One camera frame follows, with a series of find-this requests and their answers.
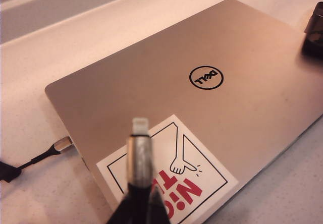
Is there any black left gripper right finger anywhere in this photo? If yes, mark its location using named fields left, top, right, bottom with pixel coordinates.
left=149, top=185, right=170, bottom=224

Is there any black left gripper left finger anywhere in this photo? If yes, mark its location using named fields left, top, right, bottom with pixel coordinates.
left=107, top=182, right=152, bottom=224

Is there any black charging cable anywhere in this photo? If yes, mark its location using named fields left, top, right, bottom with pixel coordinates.
left=0, top=117, right=155, bottom=187

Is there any black smartphone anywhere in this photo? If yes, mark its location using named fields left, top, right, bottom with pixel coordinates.
left=301, top=2, right=323, bottom=56

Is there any white red laptop sticker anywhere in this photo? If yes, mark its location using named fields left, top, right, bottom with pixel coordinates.
left=95, top=114, right=239, bottom=224

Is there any silver Dell laptop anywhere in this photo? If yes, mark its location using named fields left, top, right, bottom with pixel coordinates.
left=44, top=0, right=323, bottom=224

